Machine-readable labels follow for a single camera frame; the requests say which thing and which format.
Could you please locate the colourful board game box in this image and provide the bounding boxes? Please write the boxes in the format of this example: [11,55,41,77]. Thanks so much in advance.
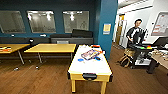
[80,48,101,61]

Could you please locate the red orange game pieces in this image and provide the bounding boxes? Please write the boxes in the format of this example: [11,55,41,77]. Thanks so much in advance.
[90,44,102,50]

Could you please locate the dark grey sofa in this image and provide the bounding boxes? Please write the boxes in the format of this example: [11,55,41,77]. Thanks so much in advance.
[0,35,51,45]
[49,28,95,45]

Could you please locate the yellow air hockey table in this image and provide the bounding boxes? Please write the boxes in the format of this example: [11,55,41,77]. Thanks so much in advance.
[67,44,114,94]

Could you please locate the interior glass window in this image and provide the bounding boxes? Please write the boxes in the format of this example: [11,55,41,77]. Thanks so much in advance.
[62,10,90,34]
[27,9,57,34]
[0,10,27,34]

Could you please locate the long wooden table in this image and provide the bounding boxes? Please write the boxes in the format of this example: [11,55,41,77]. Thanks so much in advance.
[23,43,78,64]
[0,43,31,66]

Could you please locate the brown bag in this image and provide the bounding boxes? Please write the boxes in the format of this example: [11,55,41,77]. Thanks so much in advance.
[118,54,133,69]

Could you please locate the tan cardboard box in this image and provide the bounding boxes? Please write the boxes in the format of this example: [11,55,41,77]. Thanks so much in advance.
[123,48,136,58]

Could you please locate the person in dark clothes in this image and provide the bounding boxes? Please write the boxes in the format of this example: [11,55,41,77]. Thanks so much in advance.
[125,18,149,51]

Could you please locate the green foosball table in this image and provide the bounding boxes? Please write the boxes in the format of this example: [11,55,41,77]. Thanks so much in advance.
[146,48,168,75]

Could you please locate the red orange tabletop game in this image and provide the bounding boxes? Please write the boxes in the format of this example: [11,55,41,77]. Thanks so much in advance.
[0,46,13,53]

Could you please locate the grey bulletin board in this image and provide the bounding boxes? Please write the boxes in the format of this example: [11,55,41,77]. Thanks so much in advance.
[150,12,168,37]

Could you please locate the yellow wall sign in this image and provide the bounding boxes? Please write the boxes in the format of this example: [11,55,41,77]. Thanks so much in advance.
[102,23,112,35]

